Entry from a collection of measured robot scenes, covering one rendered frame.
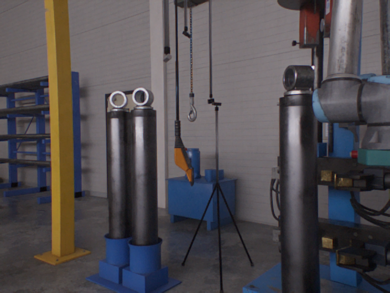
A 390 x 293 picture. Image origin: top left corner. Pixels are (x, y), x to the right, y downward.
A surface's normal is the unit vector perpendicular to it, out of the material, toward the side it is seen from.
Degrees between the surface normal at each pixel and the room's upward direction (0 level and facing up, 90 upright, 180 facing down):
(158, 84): 90
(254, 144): 90
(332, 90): 81
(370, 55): 90
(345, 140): 90
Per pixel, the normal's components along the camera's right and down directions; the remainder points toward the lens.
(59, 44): 0.77, 0.00
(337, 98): -0.58, -0.19
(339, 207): -0.63, 0.03
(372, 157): -0.25, 0.03
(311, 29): 0.09, 0.03
